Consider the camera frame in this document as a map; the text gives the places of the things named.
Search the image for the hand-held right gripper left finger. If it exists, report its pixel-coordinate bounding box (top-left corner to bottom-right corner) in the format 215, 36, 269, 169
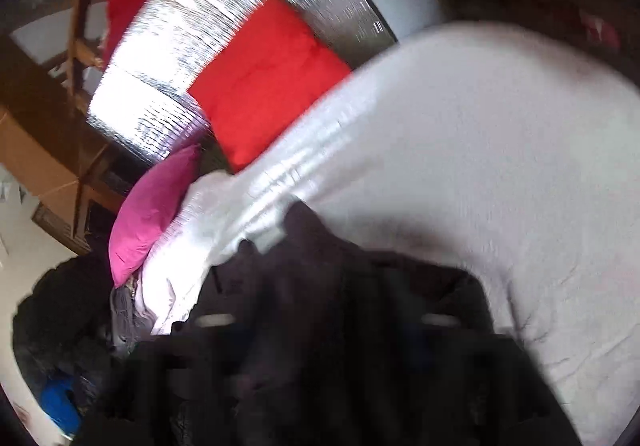
125, 310, 251, 446

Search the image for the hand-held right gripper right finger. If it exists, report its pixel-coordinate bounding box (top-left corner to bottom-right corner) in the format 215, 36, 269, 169
400, 307, 556, 446

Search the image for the black quilted jacket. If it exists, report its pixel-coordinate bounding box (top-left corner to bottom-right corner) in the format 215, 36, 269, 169
75, 200, 585, 446

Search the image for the pile of dark clothes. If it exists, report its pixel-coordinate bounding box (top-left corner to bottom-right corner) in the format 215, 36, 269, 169
12, 253, 132, 429

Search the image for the grey cloth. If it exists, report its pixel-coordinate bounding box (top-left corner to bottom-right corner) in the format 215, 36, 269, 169
110, 282, 152, 361

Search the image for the pink pillow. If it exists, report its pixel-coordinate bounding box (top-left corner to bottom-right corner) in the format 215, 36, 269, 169
108, 143, 204, 289

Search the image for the blue jacket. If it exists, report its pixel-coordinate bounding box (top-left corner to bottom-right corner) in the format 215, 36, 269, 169
39, 372, 84, 436

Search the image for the dark wooden cabinet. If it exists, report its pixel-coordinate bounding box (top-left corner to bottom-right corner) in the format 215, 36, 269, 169
30, 126, 138, 254

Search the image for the white bed blanket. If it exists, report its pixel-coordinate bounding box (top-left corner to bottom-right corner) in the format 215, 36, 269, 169
134, 20, 640, 446

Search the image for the brown wooden column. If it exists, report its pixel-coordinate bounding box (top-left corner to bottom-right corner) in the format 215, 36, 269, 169
0, 103, 83, 199

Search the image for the red pillow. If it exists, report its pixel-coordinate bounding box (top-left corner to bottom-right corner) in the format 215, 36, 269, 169
188, 0, 354, 175

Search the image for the silver foil insulation panel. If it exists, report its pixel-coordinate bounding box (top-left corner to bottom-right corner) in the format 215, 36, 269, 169
85, 0, 400, 173

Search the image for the wooden stair railing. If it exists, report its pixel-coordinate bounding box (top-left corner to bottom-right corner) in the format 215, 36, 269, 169
64, 0, 132, 97

